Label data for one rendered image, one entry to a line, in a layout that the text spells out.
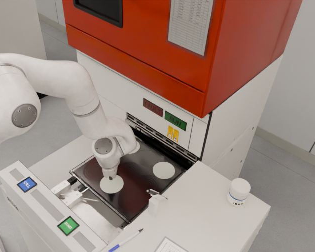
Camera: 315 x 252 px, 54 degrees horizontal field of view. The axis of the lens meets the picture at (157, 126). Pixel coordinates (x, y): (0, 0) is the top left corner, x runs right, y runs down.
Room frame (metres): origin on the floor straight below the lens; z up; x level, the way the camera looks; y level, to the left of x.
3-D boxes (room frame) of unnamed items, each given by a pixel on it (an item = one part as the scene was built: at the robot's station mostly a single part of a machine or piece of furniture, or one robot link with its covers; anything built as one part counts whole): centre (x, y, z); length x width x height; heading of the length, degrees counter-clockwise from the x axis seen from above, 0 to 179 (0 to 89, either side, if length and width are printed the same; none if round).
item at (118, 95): (1.18, 0.12, 1.02); 0.82 x 0.03 x 0.40; 52
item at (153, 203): (0.64, -0.02, 1.03); 0.06 x 0.04 x 0.13; 142
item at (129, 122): (1.06, -0.01, 0.89); 0.44 x 0.02 x 0.10; 52
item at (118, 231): (0.56, 0.13, 0.89); 0.08 x 0.03 x 0.03; 142
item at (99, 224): (0.66, 0.26, 0.87); 0.36 x 0.08 x 0.03; 52
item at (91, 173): (0.88, 0.11, 0.90); 0.34 x 0.34 x 0.01; 52
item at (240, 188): (0.72, -0.33, 1.01); 0.07 x 0.07 x 0.10
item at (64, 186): (0.76, 0.38, 0.89); 0.08 x 0.03 x 0.03; 142
